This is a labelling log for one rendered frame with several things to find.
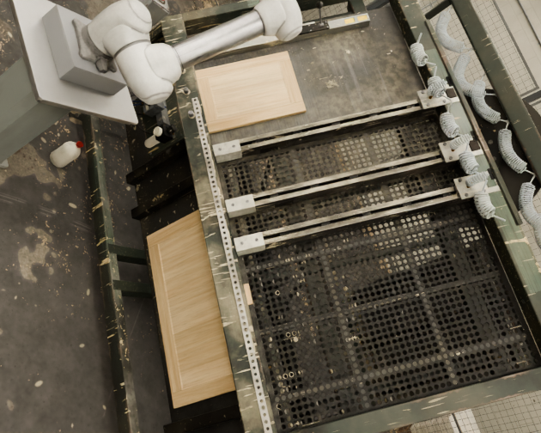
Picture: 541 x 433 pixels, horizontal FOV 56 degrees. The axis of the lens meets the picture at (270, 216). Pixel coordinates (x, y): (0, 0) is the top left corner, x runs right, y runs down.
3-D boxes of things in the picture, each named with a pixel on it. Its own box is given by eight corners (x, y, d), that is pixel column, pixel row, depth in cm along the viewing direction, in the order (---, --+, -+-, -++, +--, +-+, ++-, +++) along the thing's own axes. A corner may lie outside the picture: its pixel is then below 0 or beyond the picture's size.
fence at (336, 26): (191, 56, 263) (190, 51, 260) (366, 18, 269) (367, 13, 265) (193, 64, 262) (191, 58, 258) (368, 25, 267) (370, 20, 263)
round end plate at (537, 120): (379, 127, 308) (513, 58, 274) (382, 130, 313) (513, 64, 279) (424, 247, 279) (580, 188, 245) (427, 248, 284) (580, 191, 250)
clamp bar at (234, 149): (213, 149, 242) (206, 122, 220) (447, 95, 249) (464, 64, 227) (217, 167, 239) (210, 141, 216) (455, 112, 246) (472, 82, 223)
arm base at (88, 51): (81, 66, 191) (91, 58, 188) (70, 18, 197) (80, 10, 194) (118, 82, 206) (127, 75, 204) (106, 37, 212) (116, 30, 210)
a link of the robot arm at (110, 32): (107, 22, 207) (145, -8, 197) (128, 63, 208) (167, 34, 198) (79, 18, 192) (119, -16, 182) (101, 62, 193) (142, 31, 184)
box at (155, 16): (124, 3, 253) (149, -18, 246) (142, 15, 263) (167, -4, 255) (127, 21, 249) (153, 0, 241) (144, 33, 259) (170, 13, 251)
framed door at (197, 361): (148, 237, 276) (146, 236, 275) (227, 196, 253) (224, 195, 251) (176, 408, 243) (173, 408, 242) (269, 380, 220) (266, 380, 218)
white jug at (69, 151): (48, 149, 274) (71, 132, 266) (63, 155, 282) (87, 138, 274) (49, 165, 271) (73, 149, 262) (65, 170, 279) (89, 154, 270)
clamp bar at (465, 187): (234, 239, 225) (228, 220, 203) (485, 179, 232) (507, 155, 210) (239, 260, 221) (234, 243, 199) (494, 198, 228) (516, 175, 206)
